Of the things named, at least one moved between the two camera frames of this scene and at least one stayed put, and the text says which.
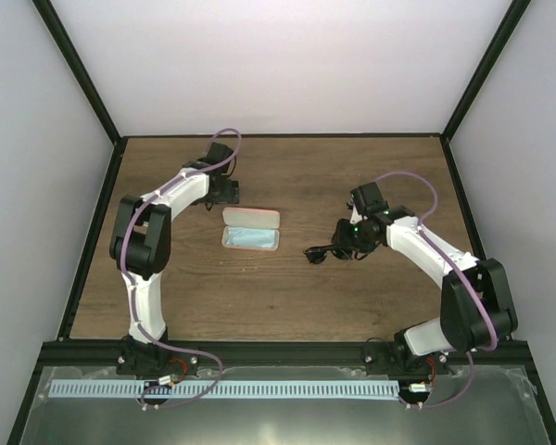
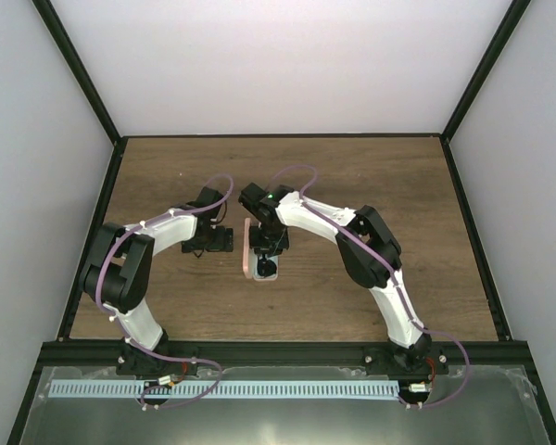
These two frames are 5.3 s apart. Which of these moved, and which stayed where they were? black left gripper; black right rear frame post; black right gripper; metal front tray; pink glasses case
Moved: black left gripper; pink glasses case; black right gripper
Stayed: black right rear frame post; metal front tray
